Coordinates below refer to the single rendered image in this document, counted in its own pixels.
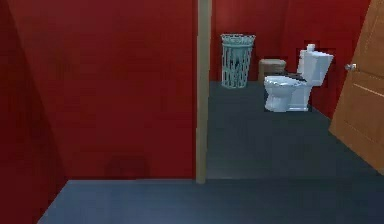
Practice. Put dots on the tan wooden door frame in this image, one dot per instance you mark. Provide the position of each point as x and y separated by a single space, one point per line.
202 93

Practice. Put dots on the white toilet paper roll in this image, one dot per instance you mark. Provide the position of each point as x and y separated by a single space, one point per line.
311 47

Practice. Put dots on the brown round bin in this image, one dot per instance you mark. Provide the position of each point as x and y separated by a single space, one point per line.
270 67

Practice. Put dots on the silver door knob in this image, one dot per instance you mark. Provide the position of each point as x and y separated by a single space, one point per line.
350 67

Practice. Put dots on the brown wooden room door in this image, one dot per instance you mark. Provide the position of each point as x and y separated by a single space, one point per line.
363 100

